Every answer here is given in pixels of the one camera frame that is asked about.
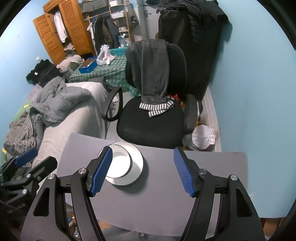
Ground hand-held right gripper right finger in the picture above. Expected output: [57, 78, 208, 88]
[173, 147, 265, 241]

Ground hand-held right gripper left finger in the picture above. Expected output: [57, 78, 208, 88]
[21, 146, 114, 241]

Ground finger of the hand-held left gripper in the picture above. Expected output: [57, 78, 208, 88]
[25, 156, 58, 186]
[15, 148, 38, 167]

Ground striped cloth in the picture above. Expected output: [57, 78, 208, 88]
[5, 111, 37, 158]

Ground white bin bag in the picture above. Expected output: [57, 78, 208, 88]
[191, 125, 216, 151]

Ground green cloth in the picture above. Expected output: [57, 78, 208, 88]
[13, 100, 31, 123]

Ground black office chair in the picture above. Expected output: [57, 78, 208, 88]
[103, 43, 200, 150]

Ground grey bed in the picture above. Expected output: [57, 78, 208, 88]
[30, 82, 116, 167]

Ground grey puffy duvet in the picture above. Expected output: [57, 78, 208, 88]
[30, 76, 93, 127]

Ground black clothes pile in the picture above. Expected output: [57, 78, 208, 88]
[26, 59, 63, 87]

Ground green checkered tablecloth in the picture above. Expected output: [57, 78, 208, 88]
[68, 54, 140, 98]

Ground beige clothes pile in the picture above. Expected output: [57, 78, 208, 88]
[56, 54, 84, 72]

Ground grey sweater with striped cuffs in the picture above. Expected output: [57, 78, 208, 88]
[125, 39, 175, 117]

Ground blue flat box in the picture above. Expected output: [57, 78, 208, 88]
[78, 57, 99, 74]

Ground white plastic bag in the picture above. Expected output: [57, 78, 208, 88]
[96, 44, 116, 66]

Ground teal plastic crate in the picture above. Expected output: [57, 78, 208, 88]
[107, 47, 129, 57]

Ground black hanging jacket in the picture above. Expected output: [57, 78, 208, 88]
[157, 0, 229, 100]

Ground white hanging shirt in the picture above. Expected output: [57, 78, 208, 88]
[54, 11, 69, 43]

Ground orange wooden wardrobe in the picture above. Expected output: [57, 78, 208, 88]
[33, 0, 96, 65]

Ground dark hanging clothes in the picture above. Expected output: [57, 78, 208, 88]
[87, 16, 119, 52]

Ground grey door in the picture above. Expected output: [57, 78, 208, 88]
[136, 0, 162, 40]

